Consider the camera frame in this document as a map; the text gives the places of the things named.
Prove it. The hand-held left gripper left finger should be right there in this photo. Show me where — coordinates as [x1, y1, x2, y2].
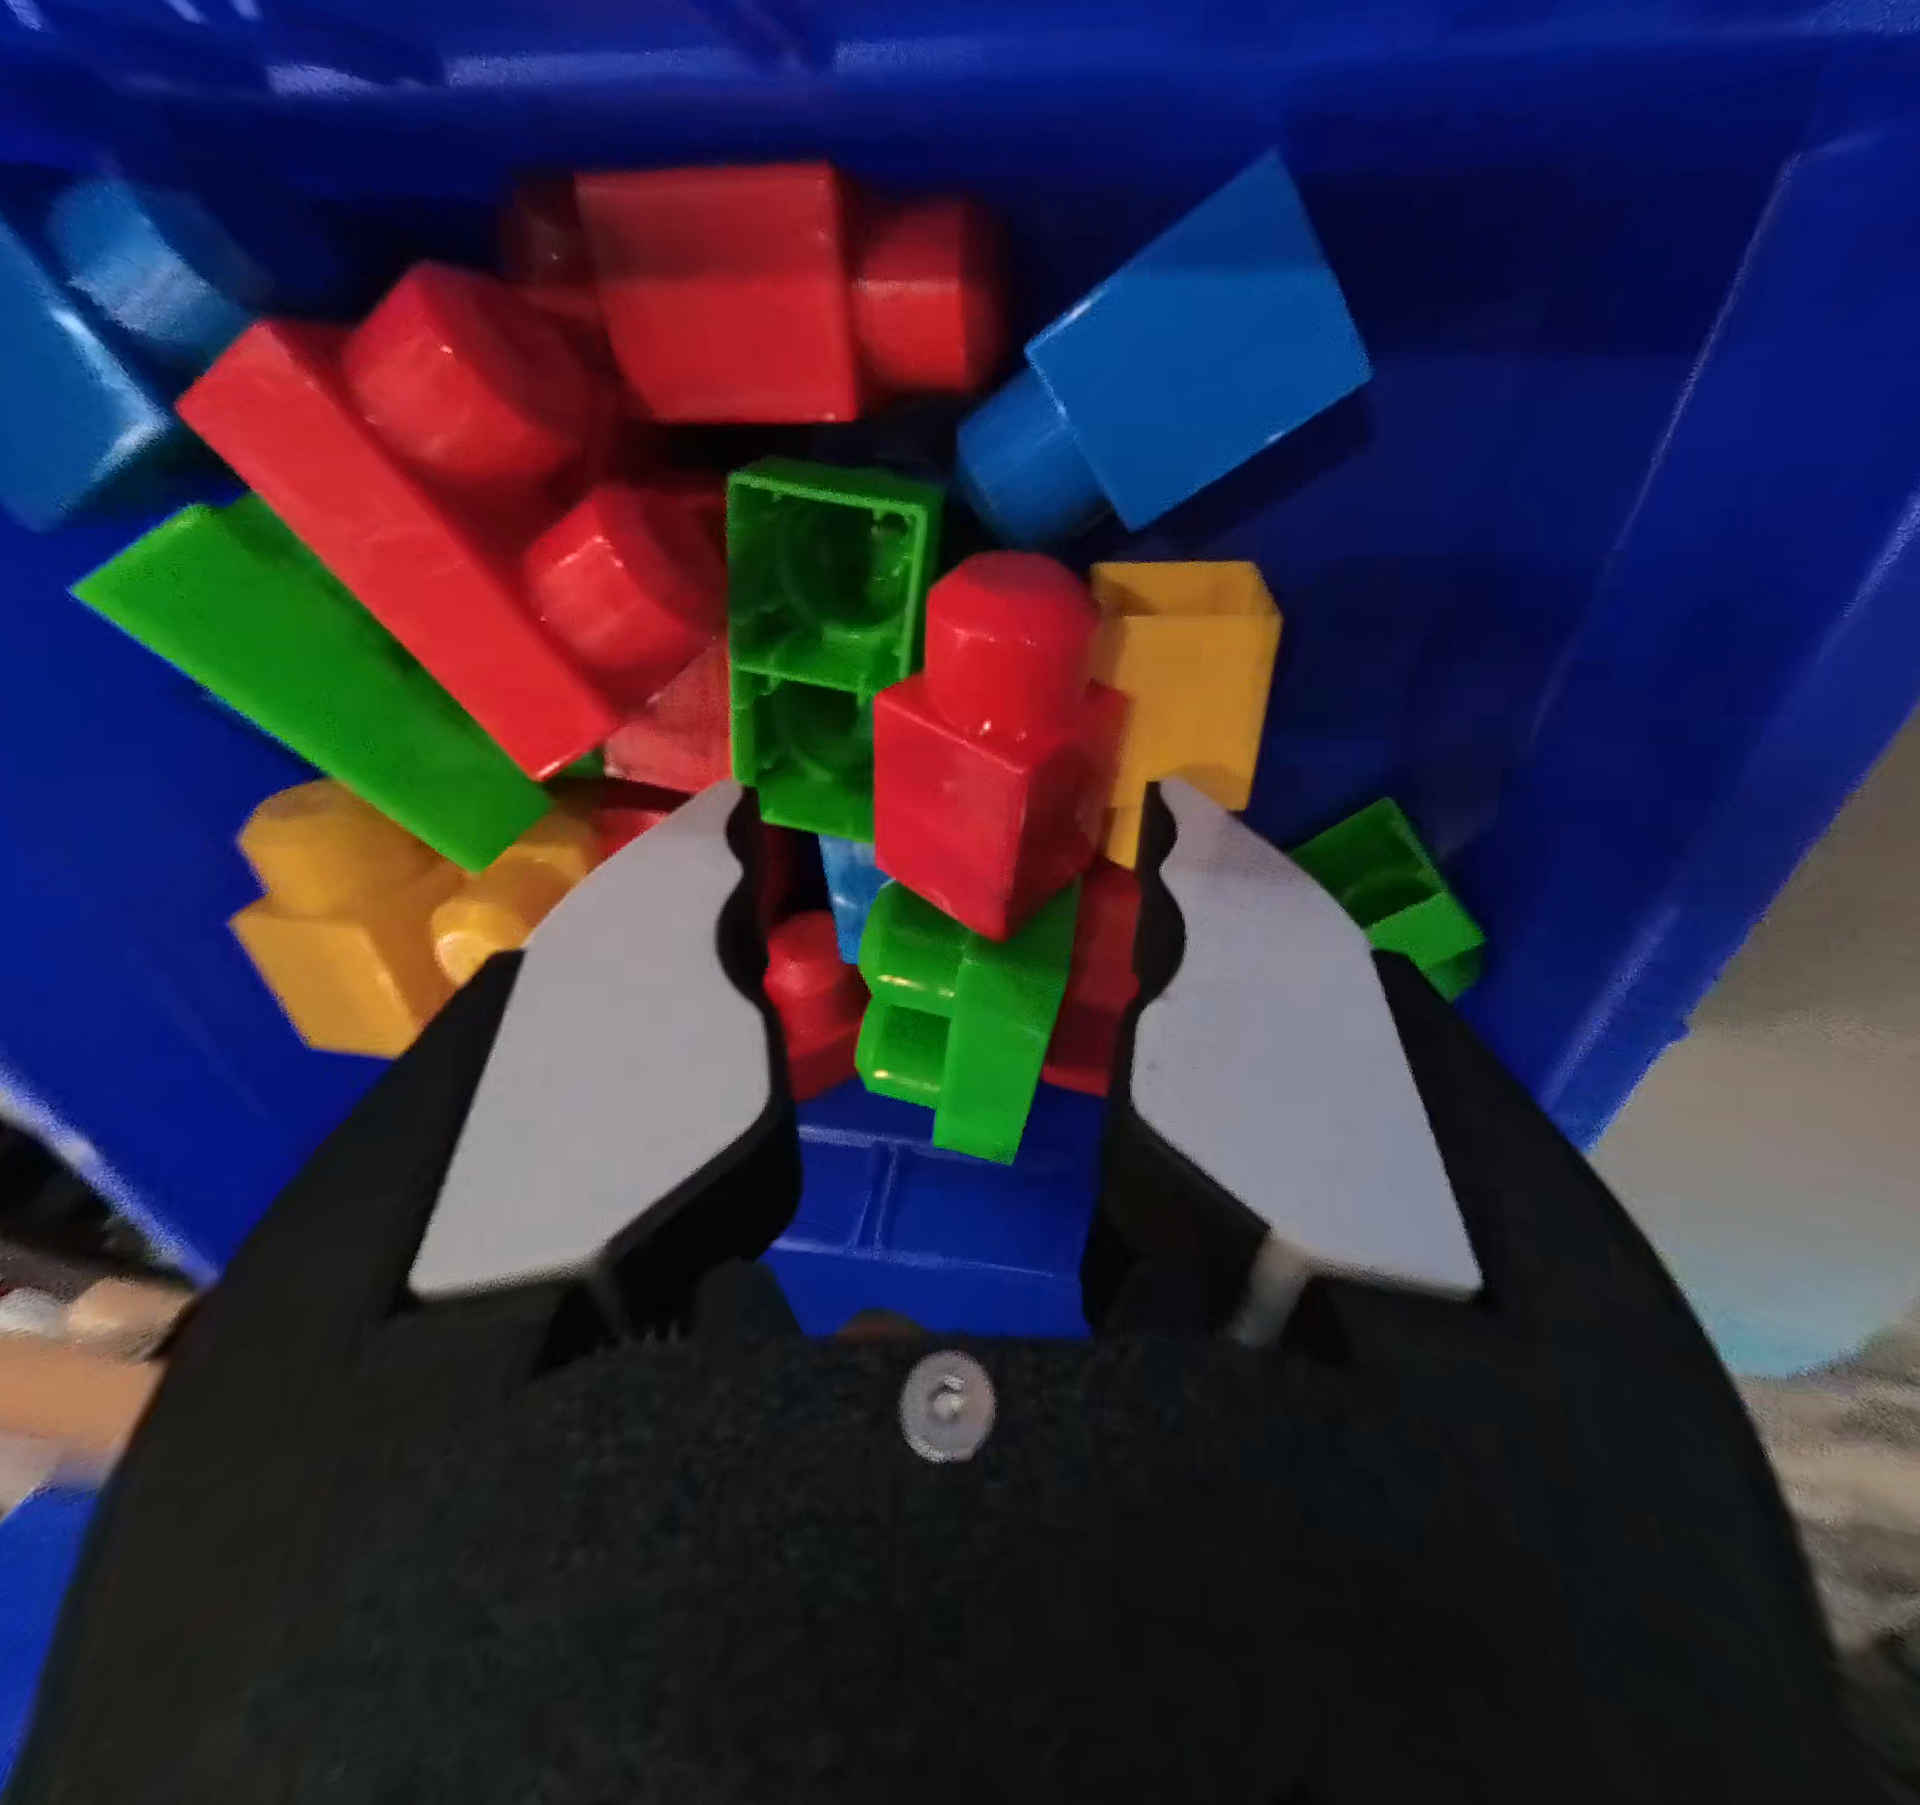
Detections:
[405, 780, 806, 1337]

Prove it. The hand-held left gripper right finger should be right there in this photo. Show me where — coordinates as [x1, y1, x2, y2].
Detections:
[1080, 777, 1489, 1352]

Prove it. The green two-stud toy block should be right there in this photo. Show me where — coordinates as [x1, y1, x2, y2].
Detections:
[854, 876, 1086, 1164]

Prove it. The pile of toy blocks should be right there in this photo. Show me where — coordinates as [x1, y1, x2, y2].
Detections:
[0, 156, 1488, 1164]

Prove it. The blue plastic bin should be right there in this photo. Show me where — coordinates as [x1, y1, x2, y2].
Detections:
[0, 1482, 105, 1805]
[0, 0, 1920, 1340]

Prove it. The wooden board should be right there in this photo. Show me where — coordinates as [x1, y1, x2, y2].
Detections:
[0, 1273, 204, 1484]

